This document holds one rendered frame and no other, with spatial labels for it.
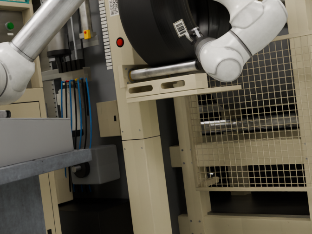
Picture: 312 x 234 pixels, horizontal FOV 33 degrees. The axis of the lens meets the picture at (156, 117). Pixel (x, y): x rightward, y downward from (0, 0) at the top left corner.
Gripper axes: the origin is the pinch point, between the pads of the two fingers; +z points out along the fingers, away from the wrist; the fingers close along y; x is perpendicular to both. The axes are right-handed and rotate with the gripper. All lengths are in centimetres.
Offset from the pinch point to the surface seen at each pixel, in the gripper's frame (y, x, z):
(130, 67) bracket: 14.0, -23.6, 39.6
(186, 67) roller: 16.4, -4.2, 17.0
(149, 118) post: 40, -26, 40
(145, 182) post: 61, -41, 28
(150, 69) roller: 15.2, -16.7, 29.8
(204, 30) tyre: 21, 16, 60
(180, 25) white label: -0.4, 0.1, 15.4
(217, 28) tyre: 21, 20, 55
